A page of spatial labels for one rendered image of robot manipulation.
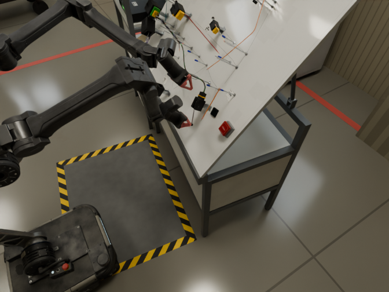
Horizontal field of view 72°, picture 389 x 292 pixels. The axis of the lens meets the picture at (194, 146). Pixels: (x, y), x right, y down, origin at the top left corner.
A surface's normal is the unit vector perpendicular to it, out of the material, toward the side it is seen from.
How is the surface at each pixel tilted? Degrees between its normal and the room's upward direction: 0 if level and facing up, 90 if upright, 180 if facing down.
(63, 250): 0
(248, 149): 0
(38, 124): 38
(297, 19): 53
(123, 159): 0
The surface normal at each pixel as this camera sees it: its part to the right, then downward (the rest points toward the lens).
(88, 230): 0.00, -0.63
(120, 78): -0.16, -0.04
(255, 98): -0.75, -0.13
